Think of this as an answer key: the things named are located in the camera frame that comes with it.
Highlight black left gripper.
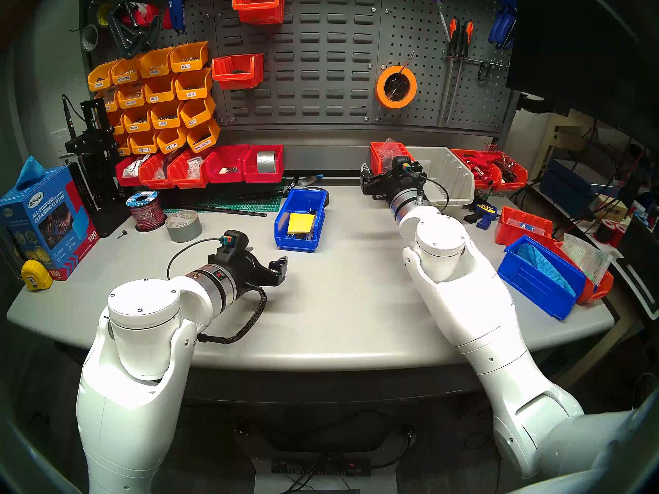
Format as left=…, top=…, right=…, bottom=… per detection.
left=221, top=247, right=288, bottom=296

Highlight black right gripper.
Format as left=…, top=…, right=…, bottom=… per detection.
left=360, top=163, right=428, bottom=203

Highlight small red parts bin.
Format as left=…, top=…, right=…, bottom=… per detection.
left=370, top=142, right=413, bottom=174

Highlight blue bin with hand tools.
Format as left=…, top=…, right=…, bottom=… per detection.
left=274, top=189, right=327, bottom=253

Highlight red hand tool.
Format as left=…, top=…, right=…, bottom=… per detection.
left=459, top=154, right=497, bottom=182

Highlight red bin with red tool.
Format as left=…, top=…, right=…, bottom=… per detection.
left=450, top=148, right=501, bottom=190

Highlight clear plastic parts bag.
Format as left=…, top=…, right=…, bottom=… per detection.
left=378, top=138, right=408, bottom=162

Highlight green cutting mat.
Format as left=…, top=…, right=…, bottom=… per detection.
left=164, top=179, right=286, bottom=214

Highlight long black rod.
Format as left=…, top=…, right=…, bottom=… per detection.
left=180, top=205, right=268, bottom=218

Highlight orange tape roll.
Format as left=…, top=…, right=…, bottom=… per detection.
left=375, top=65, right=418, bottom=110

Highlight grey pegboard with screwdrivers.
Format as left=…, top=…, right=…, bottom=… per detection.
left=377, top=0, right=521, bottom=136

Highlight large white plastic bin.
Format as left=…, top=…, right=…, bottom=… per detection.
left=412, top=147, right=475, bottom=206

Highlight orange-red plastic storage bin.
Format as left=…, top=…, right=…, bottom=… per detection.
left=139, top=153, right=173, bottom=189
left=167, top=151, right=206, bottom=189

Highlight blue yellow bar clamp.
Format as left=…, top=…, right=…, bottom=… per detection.
left=463, top=199, right=499, bottom=230

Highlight yellow bin labelled M4-0.7X6 HEX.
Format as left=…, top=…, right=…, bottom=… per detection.
left=186, top=119, right=221, bottom=154

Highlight yellow bin labelled M2.5-5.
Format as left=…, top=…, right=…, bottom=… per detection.
left=154, top=126, right=188, bottom=154

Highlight red bin with blue label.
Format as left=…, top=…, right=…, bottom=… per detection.
left=495, top=206, right=554, bottom=246

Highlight red louvre-hung bin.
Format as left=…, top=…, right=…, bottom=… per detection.
left=232, top=0, right=286, bottom=25
left=211, top=54, right=265, bottom=90

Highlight yellow bin labelled M3-6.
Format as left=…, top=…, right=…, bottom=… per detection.
left=180, top=95, right=216, bottom=129

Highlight red bin with white bag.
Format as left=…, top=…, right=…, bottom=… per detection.
left=115, top=157, right=147, bottom=186

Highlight yellow bin labelled M2.5-6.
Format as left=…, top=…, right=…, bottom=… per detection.
left=128, top=130, right=159, bottom=155

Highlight yellow bin labelled M3-8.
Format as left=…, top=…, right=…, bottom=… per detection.
left=149, top=102, right=184, bottom=130

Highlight yellow bin labelled M3-4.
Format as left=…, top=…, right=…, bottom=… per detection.
left=175, top=68, right=213, bottom=101

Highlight yellow bin labelled M3-12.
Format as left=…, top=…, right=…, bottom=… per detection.
left=121, top=105, right=153, bottom=133

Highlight yellow bin labelled M4-6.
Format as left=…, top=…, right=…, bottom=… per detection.
left=143, top=75, right=178, bottom=104

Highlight blue spring clamps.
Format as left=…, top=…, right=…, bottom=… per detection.
left=488, top=0, right=518, bottom=51

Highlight folded blue cloth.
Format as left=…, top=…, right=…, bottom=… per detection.
left=517, top=243, right=576, bottom=297

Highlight dark blue crate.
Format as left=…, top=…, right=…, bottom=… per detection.
left=540, top=158, right=605, bottom=216

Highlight blue bin with cloth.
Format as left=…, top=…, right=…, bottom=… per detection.
left=497, top=235, right=587, bottom=321

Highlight yellow bin labelled M3X6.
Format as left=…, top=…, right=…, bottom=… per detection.
left=169, top=41, right=210, bottom=74

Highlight black power strip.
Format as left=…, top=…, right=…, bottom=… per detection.
left=271, top=457, right=372, bottom=477

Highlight blue cleaning cloths box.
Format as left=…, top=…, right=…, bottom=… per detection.
left=0, top=165, right=100, bottom=281

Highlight yellow tape measure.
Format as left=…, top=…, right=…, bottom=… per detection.
left=21, top=260, right=54, bottom=292

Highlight grey pegboard with yellow bins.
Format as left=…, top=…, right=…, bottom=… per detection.
left=78, top=0, right=219, bottom=154

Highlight yellow bin labelled M3X8 BAD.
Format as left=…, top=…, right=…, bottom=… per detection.
left=110, top=57, right=141, bottom=85

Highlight white paper packet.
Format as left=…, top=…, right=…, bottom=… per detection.
left=561, top=233, right=613, bottom=285

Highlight blue cloth in dispenser box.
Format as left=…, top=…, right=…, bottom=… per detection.
left=15, top=156, right=46, bottom=190

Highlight brown cardboard box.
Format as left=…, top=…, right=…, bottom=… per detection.
left=592, top=195, right=631, bottom=223

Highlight black monitor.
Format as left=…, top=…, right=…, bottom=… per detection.
left=507, top=0, right=659, bottom=149

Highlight black grey vise clamp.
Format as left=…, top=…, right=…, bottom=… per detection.
left=107, top=0, right=161, bottom=60

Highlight orange-red bin with paper packet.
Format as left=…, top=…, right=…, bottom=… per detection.
left=555, top=239, right=615, bottom=306

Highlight red white tape roll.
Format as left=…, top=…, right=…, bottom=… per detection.
left=119, top=0, right=159, bottom=27

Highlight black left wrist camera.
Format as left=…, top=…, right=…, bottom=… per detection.
left=216, top=231, right=249, bottom=259

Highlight black sleeved left gripper cable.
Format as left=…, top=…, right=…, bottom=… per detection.
left=198, top=285, right=268, bottom=344

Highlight grey duct tape roll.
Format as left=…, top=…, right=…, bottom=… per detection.
left=166, top=210, right=203, bottom=243

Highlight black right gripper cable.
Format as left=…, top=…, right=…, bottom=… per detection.
left=418, top=177, right=449, bottom=213

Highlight grey louvred wall panel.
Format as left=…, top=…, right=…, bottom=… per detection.
left=211, top=0, right=384, bottom=126

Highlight red wire spool blue label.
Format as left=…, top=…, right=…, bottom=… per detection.
left=126, top=190, right=166, bottom=233

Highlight red bin with wires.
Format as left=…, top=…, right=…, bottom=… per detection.
left=484, top=151, right=529, bottom=191

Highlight metal tool holder rail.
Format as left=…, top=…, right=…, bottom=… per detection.
left=444, top=56, right=510, bottom=70

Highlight orange black handled screwdriver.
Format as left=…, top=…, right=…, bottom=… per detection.
left=438, top=17, right=460, bottom=126
left=445, top=21, right=474, bottom=122

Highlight black metal frame stand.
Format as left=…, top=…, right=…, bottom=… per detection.
left=64, top=98, right=132, bottom=236

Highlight blue handled pliers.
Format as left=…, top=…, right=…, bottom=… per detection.
left=162, top=0, right=191, bottom=34

